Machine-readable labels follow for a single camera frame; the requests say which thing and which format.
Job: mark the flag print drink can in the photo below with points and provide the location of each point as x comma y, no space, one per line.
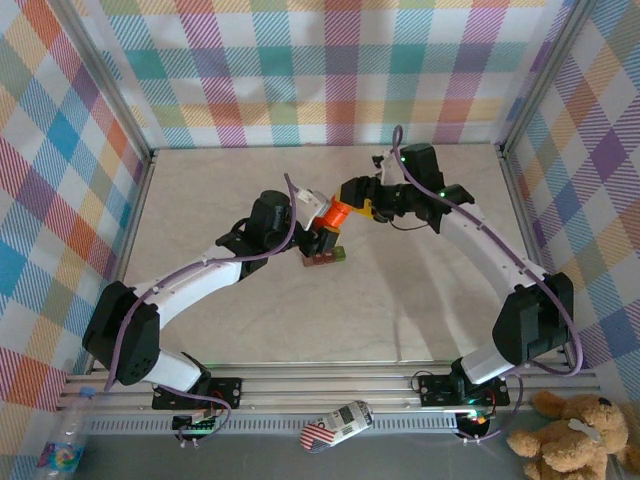
340,422

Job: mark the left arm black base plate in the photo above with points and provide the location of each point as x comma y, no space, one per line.
225,392

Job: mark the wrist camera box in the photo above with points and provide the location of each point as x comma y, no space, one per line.
387,162
312,200

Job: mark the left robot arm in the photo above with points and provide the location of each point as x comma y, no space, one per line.
125,340

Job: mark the aluminium frame rail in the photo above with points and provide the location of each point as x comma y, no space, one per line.
325,387

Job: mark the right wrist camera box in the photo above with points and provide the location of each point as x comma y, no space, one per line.
387,162

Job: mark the brown teddy bear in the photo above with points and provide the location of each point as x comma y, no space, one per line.
570,440

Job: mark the aluminium corner post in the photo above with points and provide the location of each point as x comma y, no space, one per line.
544,75
109,85

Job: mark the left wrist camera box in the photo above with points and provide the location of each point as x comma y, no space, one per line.
312,200

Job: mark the red and green pill organizer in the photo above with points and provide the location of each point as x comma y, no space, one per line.
322,259

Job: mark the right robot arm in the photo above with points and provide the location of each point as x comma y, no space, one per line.
525,325

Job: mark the orange pill bottle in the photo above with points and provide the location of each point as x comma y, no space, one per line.
329,218

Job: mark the clear plastic water bottle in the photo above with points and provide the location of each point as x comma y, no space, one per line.
70,430

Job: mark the aluminium side rail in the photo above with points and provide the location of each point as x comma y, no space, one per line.
131,225
527,225

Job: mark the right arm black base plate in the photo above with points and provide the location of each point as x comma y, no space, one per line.
435,392

